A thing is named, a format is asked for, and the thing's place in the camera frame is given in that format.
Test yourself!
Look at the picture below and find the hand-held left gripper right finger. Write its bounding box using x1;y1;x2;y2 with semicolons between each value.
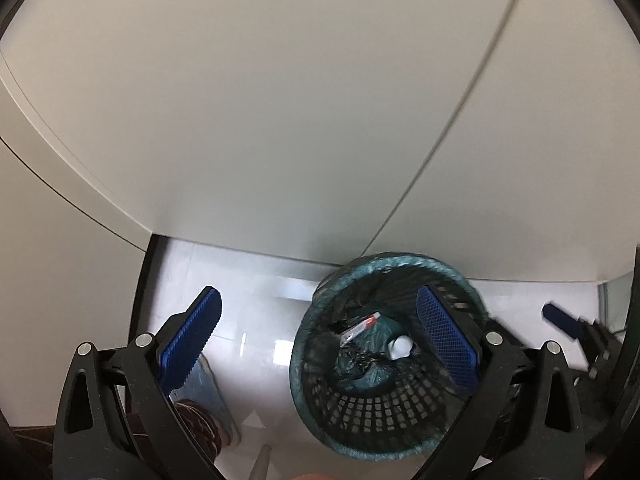
415;284;587;480

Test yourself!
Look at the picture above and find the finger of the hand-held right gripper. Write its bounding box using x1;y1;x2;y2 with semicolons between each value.
542;303;620;382

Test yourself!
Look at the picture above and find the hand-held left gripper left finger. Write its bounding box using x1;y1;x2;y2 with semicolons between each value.
52;285;226;480

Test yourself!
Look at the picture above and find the black mesh waste basket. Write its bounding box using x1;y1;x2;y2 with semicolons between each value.
289;252;493;462

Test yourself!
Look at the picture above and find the white crumpled paper ball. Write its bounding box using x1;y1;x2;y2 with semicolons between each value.
388;335;414;361

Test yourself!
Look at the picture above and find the blue slipper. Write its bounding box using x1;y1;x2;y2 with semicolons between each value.
167;355;242;461

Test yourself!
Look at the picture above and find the clear wrapper with red print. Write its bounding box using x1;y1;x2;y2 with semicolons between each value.
340;312;382;347

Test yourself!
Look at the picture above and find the grey tapered rod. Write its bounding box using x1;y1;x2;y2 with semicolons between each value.
248;444;274;480

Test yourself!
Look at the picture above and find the white cabinet side panel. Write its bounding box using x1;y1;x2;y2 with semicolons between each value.
0;80;152;428

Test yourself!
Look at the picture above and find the white cabinet door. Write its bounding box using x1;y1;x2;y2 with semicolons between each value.
0;0;532;263
362;0;640;285

